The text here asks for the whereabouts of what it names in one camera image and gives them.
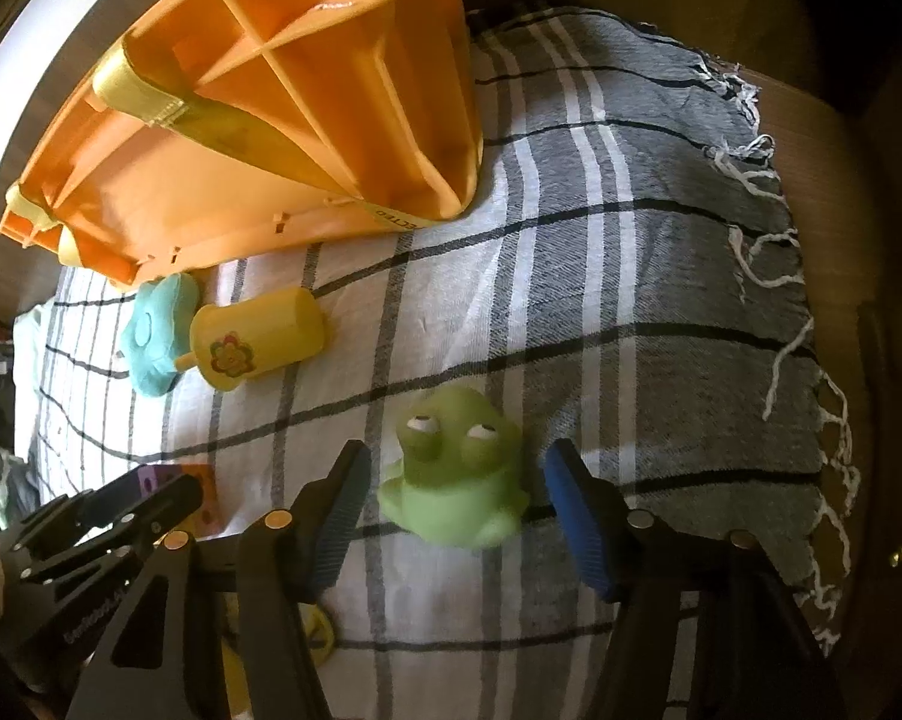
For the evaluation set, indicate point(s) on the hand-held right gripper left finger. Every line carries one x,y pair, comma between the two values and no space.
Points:
344,521

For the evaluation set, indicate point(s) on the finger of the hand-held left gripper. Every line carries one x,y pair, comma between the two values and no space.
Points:
84,510
158,502

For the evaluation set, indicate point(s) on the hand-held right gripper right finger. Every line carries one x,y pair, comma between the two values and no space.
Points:
582,525

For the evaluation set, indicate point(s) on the purple orange toy block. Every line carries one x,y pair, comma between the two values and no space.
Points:
205,495

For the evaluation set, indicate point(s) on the green frog toy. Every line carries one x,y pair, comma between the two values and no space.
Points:
451,495

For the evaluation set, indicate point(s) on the yellow transparent plastic toy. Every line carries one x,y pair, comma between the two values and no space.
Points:
322,634

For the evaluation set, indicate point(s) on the orange plastic crate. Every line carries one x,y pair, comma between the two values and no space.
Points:
196,180

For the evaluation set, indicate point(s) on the teal flower plush toy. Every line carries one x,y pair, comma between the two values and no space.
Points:
151,337

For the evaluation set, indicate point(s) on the pale green bedsheet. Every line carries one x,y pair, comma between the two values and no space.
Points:
33,326

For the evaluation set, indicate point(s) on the yellow toy cup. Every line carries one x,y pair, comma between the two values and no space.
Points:
271,330

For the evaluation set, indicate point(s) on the grey white plaid blanket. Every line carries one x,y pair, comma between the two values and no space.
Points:
571,277

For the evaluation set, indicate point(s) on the dark wooden headboard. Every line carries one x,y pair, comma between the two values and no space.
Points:
76,67

